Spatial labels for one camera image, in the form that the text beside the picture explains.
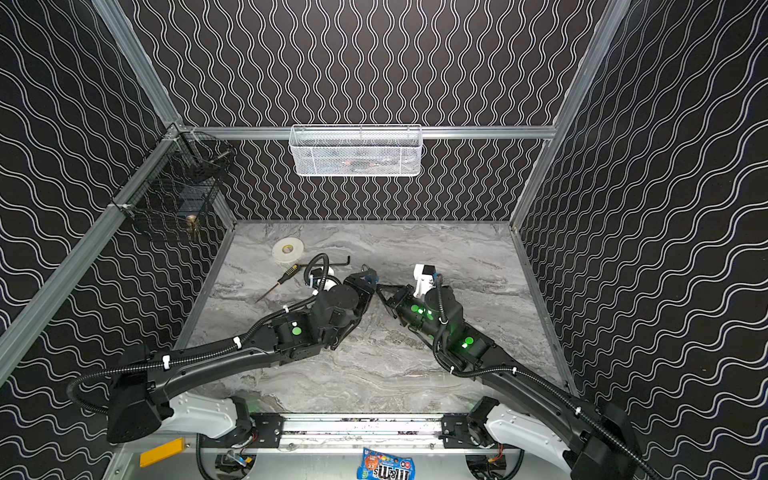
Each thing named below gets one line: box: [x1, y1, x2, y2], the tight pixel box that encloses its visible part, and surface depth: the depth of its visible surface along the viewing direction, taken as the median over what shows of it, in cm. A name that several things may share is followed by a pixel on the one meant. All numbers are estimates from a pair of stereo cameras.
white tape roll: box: [272, 237, 304, 263], surface depth 115 cm
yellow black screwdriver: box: [255, 263, 301, 304], surface depth 105 cm
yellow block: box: [140, 437, 186, 468], surface depth 72 cm
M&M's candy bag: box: [357, 448, 415, 480], surface depth 70 cm
